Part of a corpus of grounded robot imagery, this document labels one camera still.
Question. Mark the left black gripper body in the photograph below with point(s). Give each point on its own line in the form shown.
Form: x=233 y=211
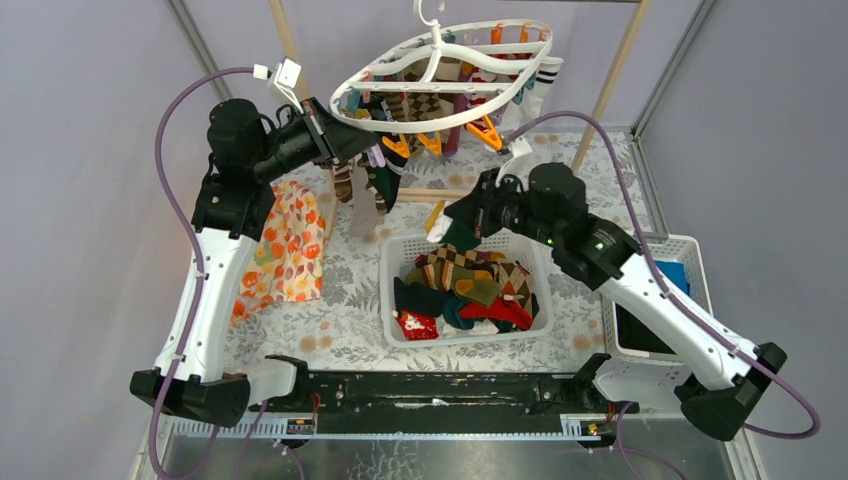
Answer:
x=322 y=130

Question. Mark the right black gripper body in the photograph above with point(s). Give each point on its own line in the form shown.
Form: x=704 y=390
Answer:
x=499 y=204

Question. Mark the brown striped sock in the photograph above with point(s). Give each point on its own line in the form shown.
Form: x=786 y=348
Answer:
x=342 y=182

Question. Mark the brown argyle sock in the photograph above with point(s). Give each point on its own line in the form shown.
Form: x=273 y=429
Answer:
x=442 y=267

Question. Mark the green white yellow sock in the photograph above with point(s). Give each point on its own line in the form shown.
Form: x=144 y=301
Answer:
x=442 y=229

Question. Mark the dark green sock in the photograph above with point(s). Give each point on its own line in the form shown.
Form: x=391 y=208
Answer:
x=385 y=181

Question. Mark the beige sock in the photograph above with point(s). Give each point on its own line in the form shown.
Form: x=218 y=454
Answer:
x=365 y=214

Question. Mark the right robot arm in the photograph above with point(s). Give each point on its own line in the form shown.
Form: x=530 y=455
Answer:
x=717 y=377

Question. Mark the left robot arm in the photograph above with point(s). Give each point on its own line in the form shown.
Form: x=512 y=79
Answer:
x=190 y=378

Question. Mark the purple clothespin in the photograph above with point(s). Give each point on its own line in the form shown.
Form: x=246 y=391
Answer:
x=376 y=158

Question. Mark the orange clothespin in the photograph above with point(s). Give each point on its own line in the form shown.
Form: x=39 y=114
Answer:
x=431 y=142
x=398 y=144
x=484 y=130

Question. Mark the olive green sock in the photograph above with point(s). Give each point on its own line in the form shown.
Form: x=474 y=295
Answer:
x=482 y=292

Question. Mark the white sock laundry basket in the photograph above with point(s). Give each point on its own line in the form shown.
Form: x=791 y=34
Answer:
x=398 y=254

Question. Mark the red sock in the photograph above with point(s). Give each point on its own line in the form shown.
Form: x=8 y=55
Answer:
x=507 y=316

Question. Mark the white black striped sock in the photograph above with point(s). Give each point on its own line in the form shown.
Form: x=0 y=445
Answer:
x=526 y=105

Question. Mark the floral orange cloth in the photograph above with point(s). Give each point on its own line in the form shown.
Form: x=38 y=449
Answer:
x=287 y=263

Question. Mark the white side basket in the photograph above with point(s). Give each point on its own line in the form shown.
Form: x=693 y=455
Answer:
x=626 y=333

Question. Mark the blue cloth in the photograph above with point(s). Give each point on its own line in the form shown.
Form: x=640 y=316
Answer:
x=675 y=272

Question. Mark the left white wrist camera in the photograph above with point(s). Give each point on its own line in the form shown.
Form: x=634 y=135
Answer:
x=281 y=81

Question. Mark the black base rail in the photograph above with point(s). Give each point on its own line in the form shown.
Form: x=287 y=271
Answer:
x=349 y=391

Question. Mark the wooden drying rack frame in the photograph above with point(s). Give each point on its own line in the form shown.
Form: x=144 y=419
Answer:
x=433 y=47

